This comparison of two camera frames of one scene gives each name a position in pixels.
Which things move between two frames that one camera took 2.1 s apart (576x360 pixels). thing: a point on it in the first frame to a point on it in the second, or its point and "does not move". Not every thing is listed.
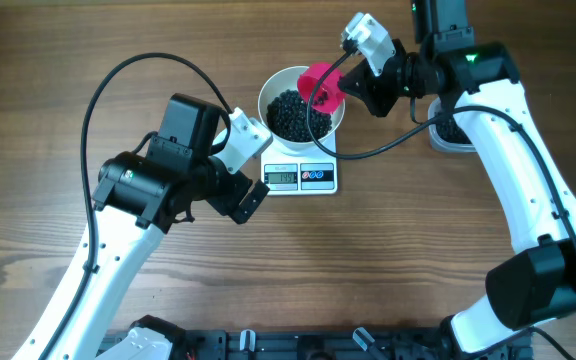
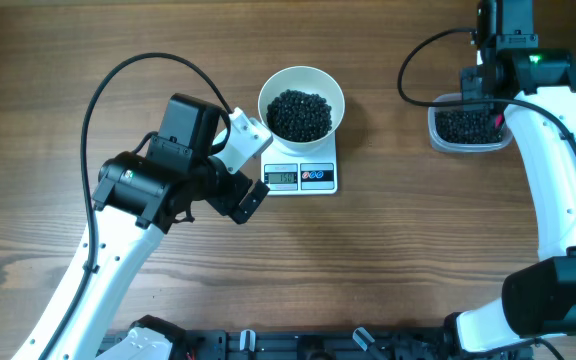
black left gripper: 226,202 does not move
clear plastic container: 434,110 does not move
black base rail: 325,344 does not move
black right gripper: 361,80 to 467,75
